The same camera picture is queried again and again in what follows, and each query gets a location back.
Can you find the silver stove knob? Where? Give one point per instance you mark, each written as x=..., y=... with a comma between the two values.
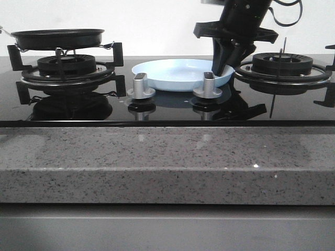
x=141, y=89
x=208, y=90

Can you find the burner with pan support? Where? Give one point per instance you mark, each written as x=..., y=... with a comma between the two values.
x=286, y=74
x=67, y=74

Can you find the grey cabinet front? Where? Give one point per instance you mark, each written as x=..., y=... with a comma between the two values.
x=165, y=227

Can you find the light blue plate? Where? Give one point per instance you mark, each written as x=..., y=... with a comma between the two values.
x=174, y=75

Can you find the black glass gas hob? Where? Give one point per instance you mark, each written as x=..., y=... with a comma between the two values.
x=245, y=102

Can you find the left burner with pan support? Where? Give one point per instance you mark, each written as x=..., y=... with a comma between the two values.
x=67, y=74

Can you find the right silver stove knob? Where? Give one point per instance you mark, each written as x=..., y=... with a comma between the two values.
x=208, y=90

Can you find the left silver stove knob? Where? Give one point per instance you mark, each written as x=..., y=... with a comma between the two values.
x=141, y=89

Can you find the right burner with pan support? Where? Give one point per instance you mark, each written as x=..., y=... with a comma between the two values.
x=286, y=74

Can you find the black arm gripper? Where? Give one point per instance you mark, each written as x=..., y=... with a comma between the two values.
x=238, y=36

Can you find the black frying pan mint handle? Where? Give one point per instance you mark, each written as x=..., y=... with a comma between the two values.
x=66, y=39

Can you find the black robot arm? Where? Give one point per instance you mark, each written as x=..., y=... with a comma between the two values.
x=244, y=11

